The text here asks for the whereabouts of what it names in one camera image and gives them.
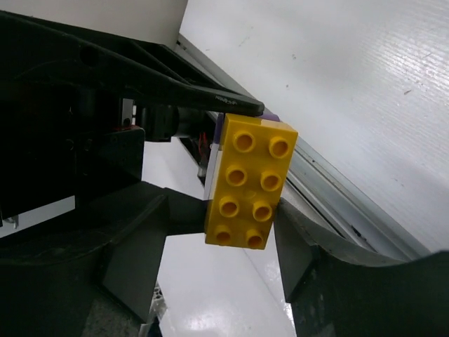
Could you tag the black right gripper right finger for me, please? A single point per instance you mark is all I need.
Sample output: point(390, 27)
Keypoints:
point(338, 288)

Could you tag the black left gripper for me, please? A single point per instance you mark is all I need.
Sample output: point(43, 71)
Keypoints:
point(59, 141)

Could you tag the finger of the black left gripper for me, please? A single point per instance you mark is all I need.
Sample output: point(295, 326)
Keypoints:
point(179, 212)

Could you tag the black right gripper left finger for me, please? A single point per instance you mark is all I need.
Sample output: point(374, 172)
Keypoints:
point(88, 272)

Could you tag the yellow rectangular lego brick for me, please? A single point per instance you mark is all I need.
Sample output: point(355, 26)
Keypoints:
point(245, 193)

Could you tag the purple round lego brick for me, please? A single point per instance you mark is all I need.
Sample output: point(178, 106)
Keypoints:
point(243, 134)

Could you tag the white foil board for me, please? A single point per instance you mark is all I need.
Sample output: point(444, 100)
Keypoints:
point(222, 291)

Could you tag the aluminium table frame rail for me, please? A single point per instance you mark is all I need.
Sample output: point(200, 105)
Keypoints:
point(346, 209)

